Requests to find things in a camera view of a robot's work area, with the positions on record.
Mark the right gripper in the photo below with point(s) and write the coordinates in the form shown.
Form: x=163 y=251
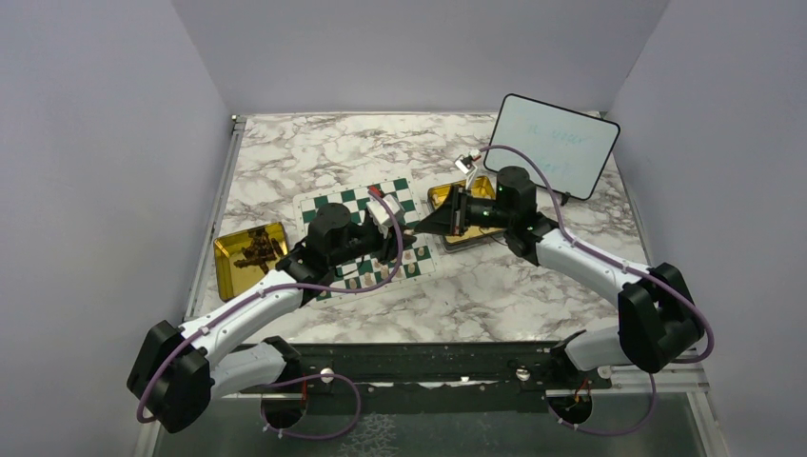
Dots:
x=446 y=218

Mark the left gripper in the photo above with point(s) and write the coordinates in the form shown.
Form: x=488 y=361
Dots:
x=386 y=247

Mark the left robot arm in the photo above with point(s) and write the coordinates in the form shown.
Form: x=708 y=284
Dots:
x=179 y=369

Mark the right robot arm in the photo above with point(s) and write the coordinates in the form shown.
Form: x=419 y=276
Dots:
x=654 y=327

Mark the gold tin with light pieces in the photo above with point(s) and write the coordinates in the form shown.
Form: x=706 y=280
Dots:
x=483 y=188

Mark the pile of dark chess pieces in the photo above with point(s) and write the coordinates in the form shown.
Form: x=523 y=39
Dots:
x=261 y=252

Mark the gold tin with dark pieces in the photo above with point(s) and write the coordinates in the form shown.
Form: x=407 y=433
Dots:
x=227 y=249

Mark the small whiteboard on stand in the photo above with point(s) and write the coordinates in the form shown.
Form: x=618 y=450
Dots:
x=569 y=147

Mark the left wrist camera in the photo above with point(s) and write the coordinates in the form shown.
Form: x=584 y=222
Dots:
x=383 y=208

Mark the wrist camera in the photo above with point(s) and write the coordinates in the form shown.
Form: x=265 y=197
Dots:
x=383 y=208
x=468 y=165

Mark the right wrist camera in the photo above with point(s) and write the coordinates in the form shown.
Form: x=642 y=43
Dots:
x=468 y=165

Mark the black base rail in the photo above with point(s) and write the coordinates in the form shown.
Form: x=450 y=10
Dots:
x=421 y=378

